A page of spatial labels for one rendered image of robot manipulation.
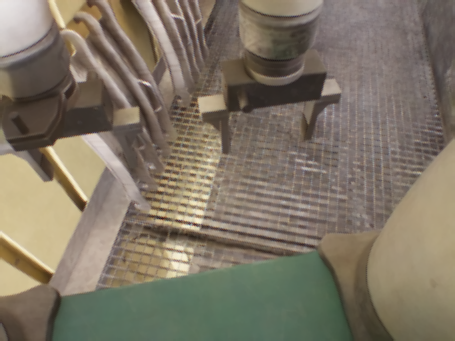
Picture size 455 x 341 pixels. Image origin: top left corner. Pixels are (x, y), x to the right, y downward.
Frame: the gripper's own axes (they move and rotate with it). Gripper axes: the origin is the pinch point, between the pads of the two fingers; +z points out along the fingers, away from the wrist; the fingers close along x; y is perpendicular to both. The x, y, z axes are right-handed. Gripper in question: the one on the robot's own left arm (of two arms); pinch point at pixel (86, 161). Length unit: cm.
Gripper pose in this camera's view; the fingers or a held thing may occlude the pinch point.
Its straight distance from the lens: 56.9
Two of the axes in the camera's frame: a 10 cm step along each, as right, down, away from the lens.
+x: -9.8, 1.6, -0.8
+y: -1.8, -8.1, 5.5
